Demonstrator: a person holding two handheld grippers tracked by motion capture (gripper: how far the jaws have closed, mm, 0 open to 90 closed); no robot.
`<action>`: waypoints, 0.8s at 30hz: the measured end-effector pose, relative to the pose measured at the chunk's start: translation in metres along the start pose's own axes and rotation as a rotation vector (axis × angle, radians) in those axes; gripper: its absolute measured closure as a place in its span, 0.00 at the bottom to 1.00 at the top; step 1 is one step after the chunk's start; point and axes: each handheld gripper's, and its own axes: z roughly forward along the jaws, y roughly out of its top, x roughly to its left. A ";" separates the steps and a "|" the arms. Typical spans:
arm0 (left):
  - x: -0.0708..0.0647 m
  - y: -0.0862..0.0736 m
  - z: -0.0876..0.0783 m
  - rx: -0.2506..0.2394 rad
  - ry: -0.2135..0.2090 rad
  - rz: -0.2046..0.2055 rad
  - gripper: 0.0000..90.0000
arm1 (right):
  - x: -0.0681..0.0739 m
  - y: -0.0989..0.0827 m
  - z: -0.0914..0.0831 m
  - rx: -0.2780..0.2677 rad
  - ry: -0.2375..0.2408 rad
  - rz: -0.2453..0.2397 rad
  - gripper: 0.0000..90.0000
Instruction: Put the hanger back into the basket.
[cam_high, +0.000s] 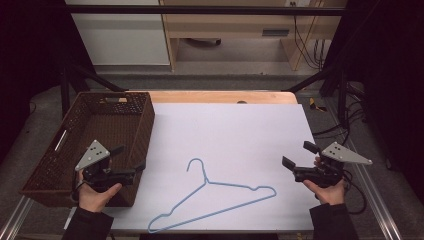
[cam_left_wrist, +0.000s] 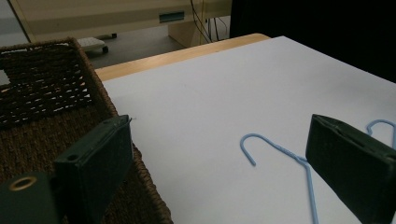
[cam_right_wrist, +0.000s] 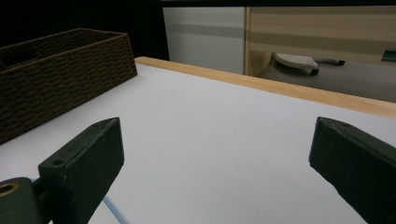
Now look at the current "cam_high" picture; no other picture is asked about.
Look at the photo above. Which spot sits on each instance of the brown woven basket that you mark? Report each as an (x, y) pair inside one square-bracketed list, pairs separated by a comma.
[(96, 143)]

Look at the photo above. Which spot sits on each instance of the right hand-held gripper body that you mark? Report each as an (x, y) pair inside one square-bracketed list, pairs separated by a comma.
[(328, 168)]

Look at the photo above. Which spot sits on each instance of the white cabinet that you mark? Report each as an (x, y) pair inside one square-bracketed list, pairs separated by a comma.
[(121, 35)]

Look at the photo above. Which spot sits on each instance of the black metal frame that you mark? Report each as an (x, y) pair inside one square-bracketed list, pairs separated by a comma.
[(206, 10)]

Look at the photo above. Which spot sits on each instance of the person's left hand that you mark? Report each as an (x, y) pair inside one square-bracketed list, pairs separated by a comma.
[(96, 196)]

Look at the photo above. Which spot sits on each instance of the yellow black tool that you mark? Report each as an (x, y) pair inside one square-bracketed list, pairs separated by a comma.
[(315, 105)]

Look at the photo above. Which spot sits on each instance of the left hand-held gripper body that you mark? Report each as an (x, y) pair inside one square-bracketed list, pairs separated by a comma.
[(100, 173)]

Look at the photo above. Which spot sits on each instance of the person's right hand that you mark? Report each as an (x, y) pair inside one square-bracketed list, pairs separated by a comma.
[(328, 193)]

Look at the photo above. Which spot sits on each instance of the wooden desk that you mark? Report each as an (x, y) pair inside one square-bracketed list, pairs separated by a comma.
[(216, 97)]

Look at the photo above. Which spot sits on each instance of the white table sheet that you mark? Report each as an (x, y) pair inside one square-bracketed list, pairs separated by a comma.
[(226, 140)]

